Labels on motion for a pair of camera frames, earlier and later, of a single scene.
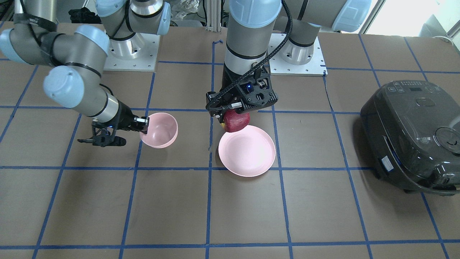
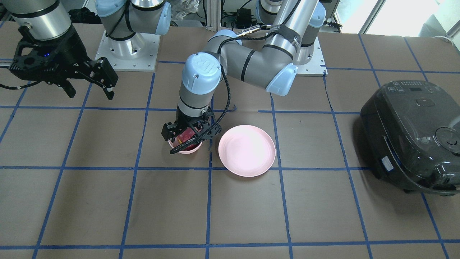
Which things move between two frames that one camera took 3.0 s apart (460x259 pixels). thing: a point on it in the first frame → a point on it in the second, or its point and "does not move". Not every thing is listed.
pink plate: [248, 152] does not move
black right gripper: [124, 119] → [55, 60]
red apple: [233, 121] → [189, 133]
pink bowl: [162, 130] → [176, 142]
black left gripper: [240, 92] → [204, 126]
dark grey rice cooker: [412, 129] does not move
